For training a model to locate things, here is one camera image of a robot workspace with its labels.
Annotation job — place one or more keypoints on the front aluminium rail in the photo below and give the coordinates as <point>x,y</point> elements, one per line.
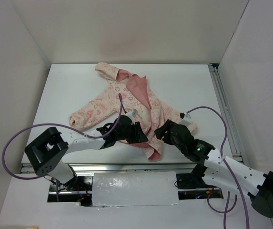
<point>86,168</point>

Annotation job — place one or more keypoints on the pink and cream jacket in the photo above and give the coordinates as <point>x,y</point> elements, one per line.
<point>135,93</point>

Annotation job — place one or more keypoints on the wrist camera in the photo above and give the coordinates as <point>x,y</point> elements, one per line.
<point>185,119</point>
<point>132,113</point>

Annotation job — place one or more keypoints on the white foil cover panel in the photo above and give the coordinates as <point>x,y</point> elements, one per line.
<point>134,189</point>

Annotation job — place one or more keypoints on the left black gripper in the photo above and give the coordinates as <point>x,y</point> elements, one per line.
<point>139,136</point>

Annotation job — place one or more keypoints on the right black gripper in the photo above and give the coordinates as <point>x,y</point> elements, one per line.
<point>160,131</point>

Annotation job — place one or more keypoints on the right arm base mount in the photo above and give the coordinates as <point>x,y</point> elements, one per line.
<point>191,187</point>

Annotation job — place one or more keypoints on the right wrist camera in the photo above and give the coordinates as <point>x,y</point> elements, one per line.
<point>185,119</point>

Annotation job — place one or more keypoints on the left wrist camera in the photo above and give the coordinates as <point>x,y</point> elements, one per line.
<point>132,113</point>

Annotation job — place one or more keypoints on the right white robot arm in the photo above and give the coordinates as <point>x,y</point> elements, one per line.
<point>219,170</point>

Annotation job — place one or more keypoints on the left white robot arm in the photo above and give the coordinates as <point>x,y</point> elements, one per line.
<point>45,152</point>

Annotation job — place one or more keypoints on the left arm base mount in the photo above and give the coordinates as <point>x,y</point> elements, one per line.
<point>79,191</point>

